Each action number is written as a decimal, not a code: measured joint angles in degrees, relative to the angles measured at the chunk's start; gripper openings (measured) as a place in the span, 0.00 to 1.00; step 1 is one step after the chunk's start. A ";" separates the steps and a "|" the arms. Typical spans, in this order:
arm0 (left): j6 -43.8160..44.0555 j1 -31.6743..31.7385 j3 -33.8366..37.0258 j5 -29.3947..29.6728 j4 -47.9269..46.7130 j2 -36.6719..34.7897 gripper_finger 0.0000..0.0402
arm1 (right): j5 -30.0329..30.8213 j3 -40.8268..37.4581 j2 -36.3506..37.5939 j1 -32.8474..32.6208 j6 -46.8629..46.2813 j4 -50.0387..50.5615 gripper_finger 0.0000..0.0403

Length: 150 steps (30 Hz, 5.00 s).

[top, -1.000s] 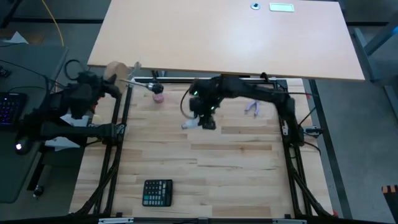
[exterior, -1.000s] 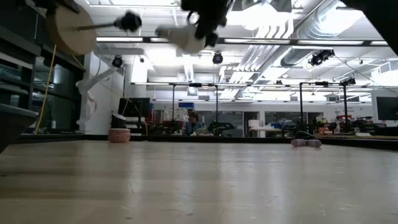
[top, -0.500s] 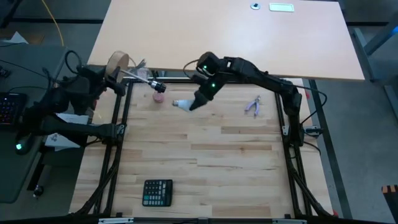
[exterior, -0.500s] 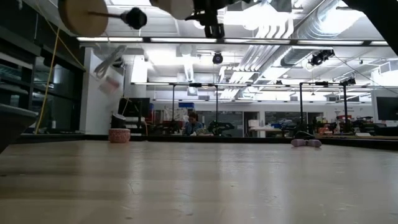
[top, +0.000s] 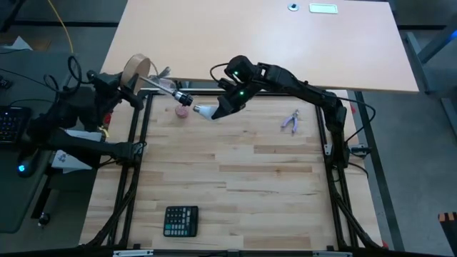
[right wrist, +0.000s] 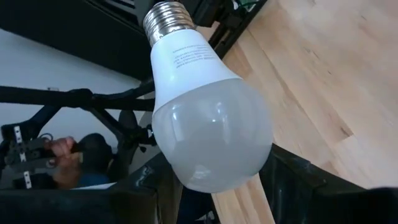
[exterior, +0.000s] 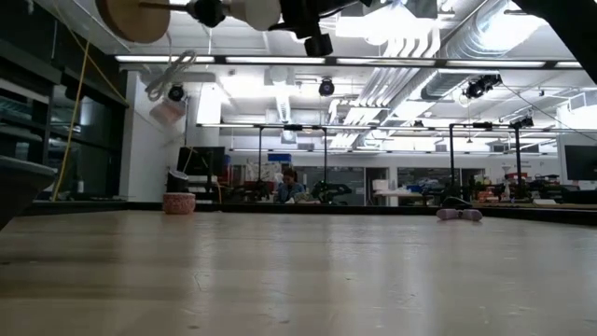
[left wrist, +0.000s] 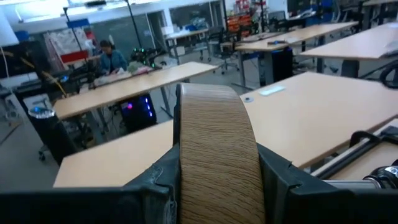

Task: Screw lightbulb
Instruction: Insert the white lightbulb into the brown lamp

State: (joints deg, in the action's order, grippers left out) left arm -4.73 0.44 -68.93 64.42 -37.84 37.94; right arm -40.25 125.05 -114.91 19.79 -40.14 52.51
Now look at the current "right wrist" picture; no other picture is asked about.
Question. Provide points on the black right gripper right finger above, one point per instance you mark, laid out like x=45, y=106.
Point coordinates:
x=298, y=193

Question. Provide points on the black metal table frame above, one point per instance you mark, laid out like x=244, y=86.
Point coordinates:
x=93, y=99

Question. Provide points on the white lightbulb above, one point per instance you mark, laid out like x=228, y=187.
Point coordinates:
x=205, y=124

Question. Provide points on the person's hand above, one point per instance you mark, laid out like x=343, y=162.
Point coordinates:
x=63, y=158

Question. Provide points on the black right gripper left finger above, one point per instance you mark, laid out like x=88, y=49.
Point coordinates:
x=161, y=186

